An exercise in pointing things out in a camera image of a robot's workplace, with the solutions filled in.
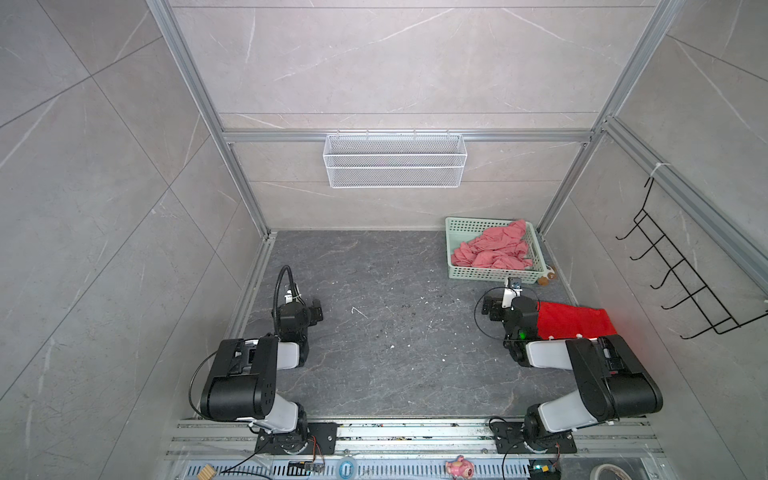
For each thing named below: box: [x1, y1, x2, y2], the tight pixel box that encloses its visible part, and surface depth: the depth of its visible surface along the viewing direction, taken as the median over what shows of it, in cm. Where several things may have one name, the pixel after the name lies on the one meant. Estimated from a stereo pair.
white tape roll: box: [589, 463, 633, 480], surface depth 70 cm
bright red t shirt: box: [536, 301, 618, 340], surface depth 92 cm
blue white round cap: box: [337, 458, 357, 480], surface depth 71 cm
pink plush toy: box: [445, 455, 475, 479], surface depth 69 cm
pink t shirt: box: [451, 220, 533, 270], surface depth 113 cm
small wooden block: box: [197, 464, 217, 480], surface depth 70 cm
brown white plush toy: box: [537, 264, 556, 287], surface depth 106 cm
